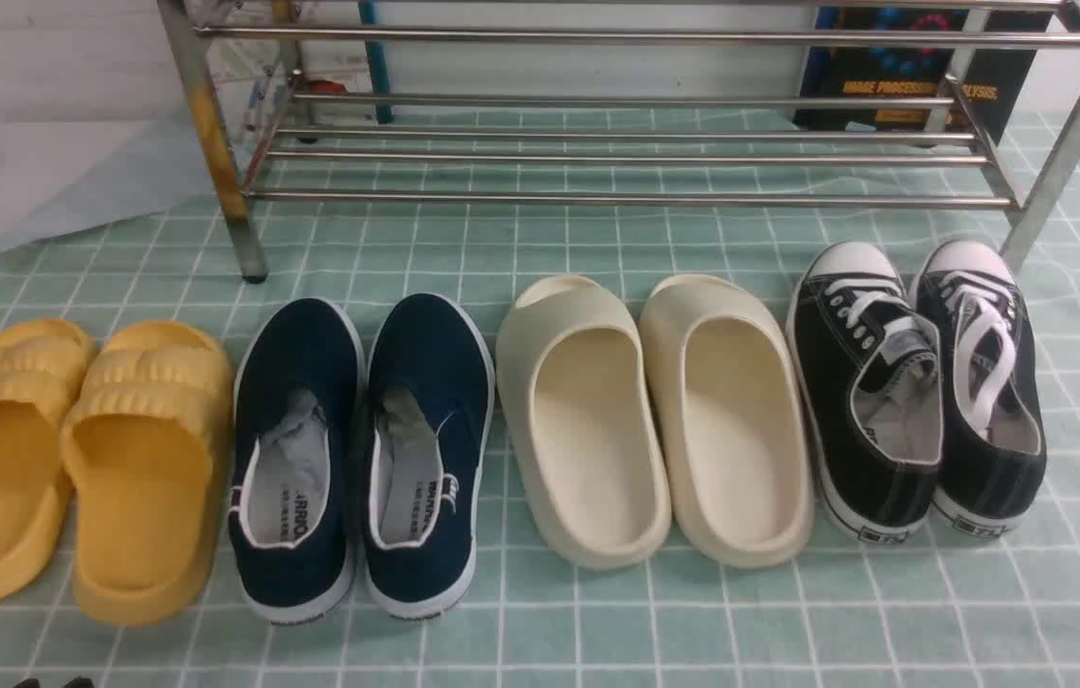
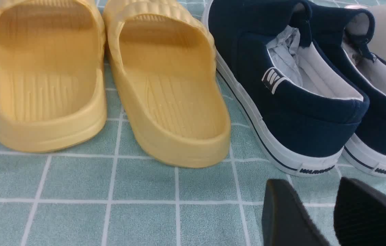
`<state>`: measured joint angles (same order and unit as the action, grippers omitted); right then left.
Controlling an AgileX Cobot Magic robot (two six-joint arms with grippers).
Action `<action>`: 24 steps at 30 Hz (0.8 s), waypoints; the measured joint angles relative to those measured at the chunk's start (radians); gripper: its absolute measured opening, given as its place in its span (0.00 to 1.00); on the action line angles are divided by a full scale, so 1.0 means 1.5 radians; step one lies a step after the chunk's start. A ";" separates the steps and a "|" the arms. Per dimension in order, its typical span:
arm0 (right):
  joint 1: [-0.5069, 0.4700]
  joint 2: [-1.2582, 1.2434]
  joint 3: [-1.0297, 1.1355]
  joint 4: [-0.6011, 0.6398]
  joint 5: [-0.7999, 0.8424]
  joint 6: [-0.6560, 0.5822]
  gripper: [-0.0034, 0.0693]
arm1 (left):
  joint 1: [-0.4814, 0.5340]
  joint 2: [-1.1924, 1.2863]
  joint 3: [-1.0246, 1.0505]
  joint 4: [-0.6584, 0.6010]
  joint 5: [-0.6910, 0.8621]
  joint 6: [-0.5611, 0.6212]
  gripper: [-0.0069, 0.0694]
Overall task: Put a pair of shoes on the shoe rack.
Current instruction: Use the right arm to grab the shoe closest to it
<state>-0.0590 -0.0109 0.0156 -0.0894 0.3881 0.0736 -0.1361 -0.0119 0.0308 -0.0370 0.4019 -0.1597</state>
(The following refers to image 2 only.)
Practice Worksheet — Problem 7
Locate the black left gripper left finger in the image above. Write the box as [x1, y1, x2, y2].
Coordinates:
[262, 179, 330, 246]

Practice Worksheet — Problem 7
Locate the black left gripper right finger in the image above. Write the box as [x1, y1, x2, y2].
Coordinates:
[333, 177, 386, 246]

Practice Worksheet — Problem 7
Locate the right navy canvas sneaker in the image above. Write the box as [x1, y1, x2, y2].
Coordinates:
[310, 3, 386, 177]

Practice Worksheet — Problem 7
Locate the navy canvas sneaker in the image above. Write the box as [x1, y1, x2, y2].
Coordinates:
[202, 0, 369, 177]
[310, 3, 386, 177]

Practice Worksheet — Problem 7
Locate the left navy canvas sneaker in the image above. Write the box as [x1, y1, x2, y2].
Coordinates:
[202, 0, 369, 177]

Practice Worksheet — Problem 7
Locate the green checked tablecloth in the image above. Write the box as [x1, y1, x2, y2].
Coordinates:
[0, 0, 386, 246]

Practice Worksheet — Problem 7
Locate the right yellow rubber slipper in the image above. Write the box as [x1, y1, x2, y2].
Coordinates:
[102, 0, 231, 168]

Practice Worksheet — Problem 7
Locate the yellow rubber slipper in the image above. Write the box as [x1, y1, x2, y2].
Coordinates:
[0, 0, 107, 153]
[102, 0, 231, 168]

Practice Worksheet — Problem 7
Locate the left yellow rubber slipper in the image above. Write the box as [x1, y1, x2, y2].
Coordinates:
[0, 0, 107, 153]

